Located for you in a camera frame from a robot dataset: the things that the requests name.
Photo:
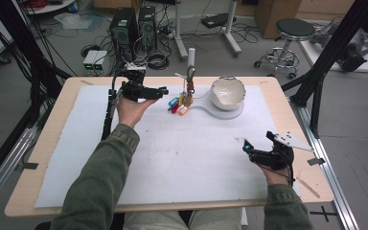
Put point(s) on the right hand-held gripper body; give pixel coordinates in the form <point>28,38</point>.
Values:
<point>278,153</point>

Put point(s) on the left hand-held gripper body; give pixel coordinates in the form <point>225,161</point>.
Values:
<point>135,87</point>

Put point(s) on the bunch of colourful key tags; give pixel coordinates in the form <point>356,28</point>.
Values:
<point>180,103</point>

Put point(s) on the white key stand with hooks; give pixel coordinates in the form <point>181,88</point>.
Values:
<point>218,110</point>

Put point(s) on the person's right hand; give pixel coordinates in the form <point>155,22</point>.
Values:
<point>276,177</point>

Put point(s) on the person's left hand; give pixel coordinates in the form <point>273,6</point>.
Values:
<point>132,111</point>

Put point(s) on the black tape piece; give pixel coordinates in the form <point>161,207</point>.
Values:
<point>30,166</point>
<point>316,161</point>

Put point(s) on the white power supply unit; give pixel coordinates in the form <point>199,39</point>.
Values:
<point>90,62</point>
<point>101,62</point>

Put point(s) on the thin wooden stick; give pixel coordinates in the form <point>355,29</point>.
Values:
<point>308,187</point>

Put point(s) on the white bowl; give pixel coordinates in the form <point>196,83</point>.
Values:
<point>228,94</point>

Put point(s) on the white desk leg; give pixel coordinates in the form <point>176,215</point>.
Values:
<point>179,35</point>
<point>230,32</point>

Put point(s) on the black computer tower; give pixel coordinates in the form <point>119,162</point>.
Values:
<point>123,32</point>
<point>147,27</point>

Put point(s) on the white foam mat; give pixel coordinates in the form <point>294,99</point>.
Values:
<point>185,153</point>

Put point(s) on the black tape cross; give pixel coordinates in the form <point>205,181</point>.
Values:
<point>323,213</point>

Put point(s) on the person's legs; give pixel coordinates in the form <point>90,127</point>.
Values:
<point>204,222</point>

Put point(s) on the flat black device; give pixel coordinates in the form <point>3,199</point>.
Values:
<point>217,20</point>

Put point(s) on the clear plastic sheet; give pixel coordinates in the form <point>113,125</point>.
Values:
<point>73,20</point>

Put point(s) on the black metal stand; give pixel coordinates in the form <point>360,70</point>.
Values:
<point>329,57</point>
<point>22,48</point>

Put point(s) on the round white table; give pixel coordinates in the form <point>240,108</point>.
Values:
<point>49,7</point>

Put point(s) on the black round stool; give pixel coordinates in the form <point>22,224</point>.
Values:
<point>292,35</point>

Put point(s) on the cardboard box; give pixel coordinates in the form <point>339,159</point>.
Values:
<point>276,16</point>

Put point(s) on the aluminium rail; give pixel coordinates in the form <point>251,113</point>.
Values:
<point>3,179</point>
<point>330,179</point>

